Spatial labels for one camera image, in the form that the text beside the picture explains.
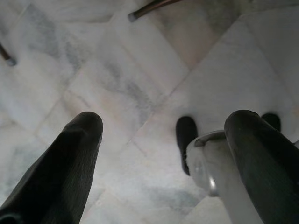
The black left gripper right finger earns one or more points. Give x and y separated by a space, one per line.
264 163

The black robot foot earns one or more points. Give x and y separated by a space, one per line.
272 120
185 140

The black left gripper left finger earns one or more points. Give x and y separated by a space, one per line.
58 168

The silver robot leg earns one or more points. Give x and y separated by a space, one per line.
217 168

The brown chair leg grey cap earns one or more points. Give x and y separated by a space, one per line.
7 57
149 8

